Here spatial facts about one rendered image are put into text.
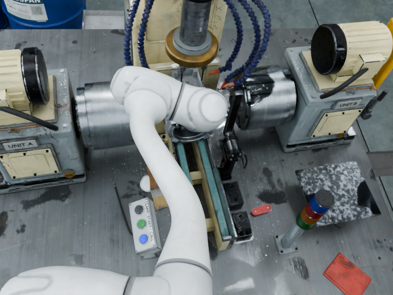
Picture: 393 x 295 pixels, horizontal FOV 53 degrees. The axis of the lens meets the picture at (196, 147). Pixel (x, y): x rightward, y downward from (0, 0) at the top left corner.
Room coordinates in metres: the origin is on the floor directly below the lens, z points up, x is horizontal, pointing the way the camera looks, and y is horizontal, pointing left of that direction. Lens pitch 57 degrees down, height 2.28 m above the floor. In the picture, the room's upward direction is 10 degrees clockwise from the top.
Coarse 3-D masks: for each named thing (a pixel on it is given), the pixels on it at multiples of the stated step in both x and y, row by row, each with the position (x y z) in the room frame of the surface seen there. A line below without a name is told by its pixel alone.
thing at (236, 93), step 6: (240, 90) 0.92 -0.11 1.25; (234, 96) 0.90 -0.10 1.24; (240, 96) 0.90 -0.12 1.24; (234, 102) 0.90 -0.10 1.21; (240, 102) 0.90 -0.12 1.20; (234, 108) 0.90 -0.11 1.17; (228, 114) 0.91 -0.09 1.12; (234, 114) 0.90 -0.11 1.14; (228, 120) 0.90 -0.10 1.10; (234, 120) 0.90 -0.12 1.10; (228, 126) 0.90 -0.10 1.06; (228, 132) 0.90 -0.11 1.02
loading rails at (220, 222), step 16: (176, 144) 0.87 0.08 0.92; (192, 144) 0.95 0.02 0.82; (208, 144) 0.89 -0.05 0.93; (176, 160) 0.80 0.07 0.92; (208, 160) 0.82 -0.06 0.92; (192, 176) 0.78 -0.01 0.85; (208, 176) 0.75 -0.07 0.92; (208, 192) 0.70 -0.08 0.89; (224, 192) 0.69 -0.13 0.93; (208, 208) 0.67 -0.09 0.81; (224, 208) 0.63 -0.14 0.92; (208, 224) 0.59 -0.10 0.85; (224, 224) 0.57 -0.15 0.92; (224, 240) 0.51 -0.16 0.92
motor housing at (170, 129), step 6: (204, 84) 1.09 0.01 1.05; (168, 120) 0.89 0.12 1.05; (168, 126) 0.86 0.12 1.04; (180, 126) 0.94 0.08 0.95; (168, 132) 0.86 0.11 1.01; (174, 132) 0.89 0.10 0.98; (180, 132) 0.91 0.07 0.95; (186, 132) 0.92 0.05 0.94; (192, 132) 0.93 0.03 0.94; (198, 132) 0.92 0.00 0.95; (204, 132) 0.92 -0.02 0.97; (210, 132) 0.91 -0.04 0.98; (180, 138) 0.88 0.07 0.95; (186, 138) 0.89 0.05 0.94; (192, 138) 0.90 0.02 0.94; (198, 138) 0.90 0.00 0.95
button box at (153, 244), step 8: (144, 200) 0.54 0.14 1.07; (144, 208) 0.51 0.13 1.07; (152, 208) 0.52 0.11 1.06; (136, 216) 0.48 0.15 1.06; (144, 216) 0.48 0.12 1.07; (152, 216) 0.49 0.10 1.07; (136, 224) 0.45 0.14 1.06; (152, 224) 0.46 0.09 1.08; (136, 232) 0.43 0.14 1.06; (144, 232) 0.43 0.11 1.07; (152, 232) 0.43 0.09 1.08; (136, 240) 0.41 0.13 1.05; (152, 240) 0.41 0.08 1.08; (136, 248) 0.38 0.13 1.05; (144, 248) 0.38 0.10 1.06; (152, 248) 0.39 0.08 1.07; (160, 248) 0.40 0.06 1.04
